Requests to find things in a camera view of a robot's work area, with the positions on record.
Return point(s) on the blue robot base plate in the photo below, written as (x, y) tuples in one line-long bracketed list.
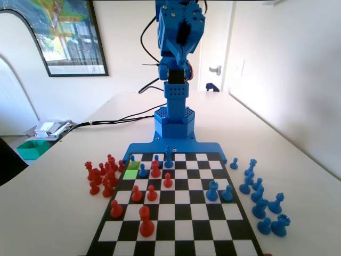
[(149, 148)]

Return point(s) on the blue chess queen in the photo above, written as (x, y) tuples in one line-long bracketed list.
[(276, 205)]

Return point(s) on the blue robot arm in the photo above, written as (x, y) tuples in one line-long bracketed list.
[(175, 93)]

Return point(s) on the small red object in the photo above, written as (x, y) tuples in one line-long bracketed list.
[(267, 254)]

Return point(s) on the blue chess pawn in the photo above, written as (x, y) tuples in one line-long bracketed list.
[(264, 226), (234, 164), (227, 194), (157, 158), (143, 172), (257, 184), (132, 158)]

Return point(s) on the white arched panel black edge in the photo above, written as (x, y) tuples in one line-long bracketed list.
[(16, 40)]

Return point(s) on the large red piece front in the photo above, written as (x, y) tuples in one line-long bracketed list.
[(146, 225)]

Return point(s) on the red chess knight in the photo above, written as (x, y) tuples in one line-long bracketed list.
[(95, 176), (111, 178)]

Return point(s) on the white light switch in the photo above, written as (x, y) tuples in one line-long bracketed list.
[(239, 68)]

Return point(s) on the blue table clamp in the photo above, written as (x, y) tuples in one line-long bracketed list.
[(211, 87)]

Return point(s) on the black framed poster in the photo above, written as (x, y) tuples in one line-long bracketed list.
[(72, 40)]

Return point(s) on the tall blue piece back row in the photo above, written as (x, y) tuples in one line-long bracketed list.
[(167, 161)]

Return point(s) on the black white chessboard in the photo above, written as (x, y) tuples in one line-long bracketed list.
[(183, 197)]

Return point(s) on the red chess queen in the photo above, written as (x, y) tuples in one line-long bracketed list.
[(88, 166)]

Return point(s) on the pile of papers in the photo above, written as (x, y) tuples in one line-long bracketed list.
[(50, 127)]

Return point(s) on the green plastic box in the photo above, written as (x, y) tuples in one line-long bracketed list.
[(32, 150)]

